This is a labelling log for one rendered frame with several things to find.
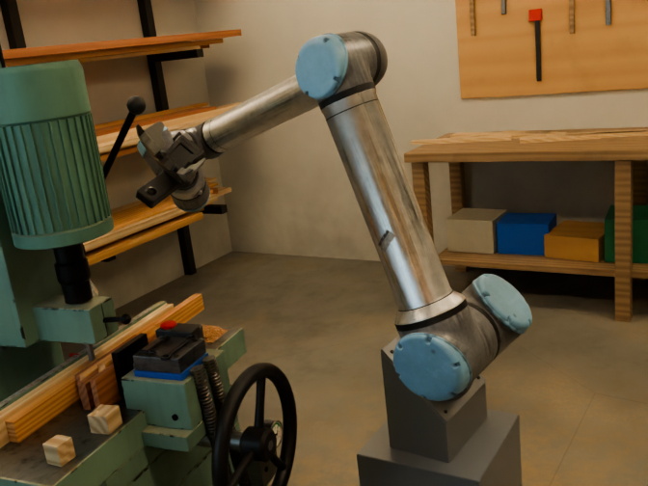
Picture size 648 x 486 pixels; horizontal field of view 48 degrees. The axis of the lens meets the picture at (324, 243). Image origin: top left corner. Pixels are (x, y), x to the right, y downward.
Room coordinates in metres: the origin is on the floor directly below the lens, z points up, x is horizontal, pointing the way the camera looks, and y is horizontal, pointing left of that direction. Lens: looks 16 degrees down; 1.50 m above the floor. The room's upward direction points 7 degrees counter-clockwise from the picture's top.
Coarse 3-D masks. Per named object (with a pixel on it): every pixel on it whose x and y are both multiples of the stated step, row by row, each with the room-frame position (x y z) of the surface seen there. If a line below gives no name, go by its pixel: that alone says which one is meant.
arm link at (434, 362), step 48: (336, 48) 1.38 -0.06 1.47; (336, 96) 1.39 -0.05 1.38; (336, 144) 1.42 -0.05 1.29; (384, 144) 1.38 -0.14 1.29; (384, 192) 1.35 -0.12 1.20; (384, 240) 1.34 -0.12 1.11; (432, 240) 1.37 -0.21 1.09; (432, 288) 1.31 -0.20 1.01; (432, 336) 1.26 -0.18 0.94; (480, 336) 1.31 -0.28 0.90; (432, 384) 1.26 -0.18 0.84
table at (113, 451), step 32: (64, 416) 1.18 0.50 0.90; (128, 416) 1.15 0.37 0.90; (0, 448) 1.08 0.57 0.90; (32, 448) 1.07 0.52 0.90; (96, 448) 1.05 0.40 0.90; (128, 448) 1.11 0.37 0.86; (0, 480) 0.99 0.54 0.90; (32, 480) 0.98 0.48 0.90; (64, 480) 0.97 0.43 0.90; (96, 480) 1.03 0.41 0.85
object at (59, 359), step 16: (16, 352) 1.36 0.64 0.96; (32, 352) 1.40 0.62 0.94; (48, 352) 1.43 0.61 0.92; (0, 368) 1.32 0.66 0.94; (16, 368) 1.35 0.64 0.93; (32, 368) 1.39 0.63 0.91; (48, 368) 1.42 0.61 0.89; (0, 384) 1.31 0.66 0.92; (16, 384) 1.34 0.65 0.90; (0, 400) 1.30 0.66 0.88
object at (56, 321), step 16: (48, 304) 1.30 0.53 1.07; (64, 304) 1.29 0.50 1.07; (80, 304) 1.28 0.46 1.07; (96, 304) 1.27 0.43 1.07; (112, 304) 1.30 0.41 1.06; (48, 320) 1.29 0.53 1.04; (64, 320) 1.27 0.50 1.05; (80, 320) 1.25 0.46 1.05; (96, 320) 1.26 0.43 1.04; (48, 336) 1.29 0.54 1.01; (64, 336) 1.27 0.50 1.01; (80, 336) 1.26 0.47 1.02; (96, 336) 1.25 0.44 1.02
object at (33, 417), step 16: (192, 304) 1.60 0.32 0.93; (160, 320) 1.49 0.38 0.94; (176, 320) 1.54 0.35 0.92; (64, 384) 1.22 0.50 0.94; (48, 400) 1.17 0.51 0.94; (64, 400) 1.20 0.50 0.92; (16, 416) 1.12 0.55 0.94; (32, 416) 1.13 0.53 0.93; (48, 416) 1.16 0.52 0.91; (16, 432) 1.10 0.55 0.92; (32, 432) 1.13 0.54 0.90
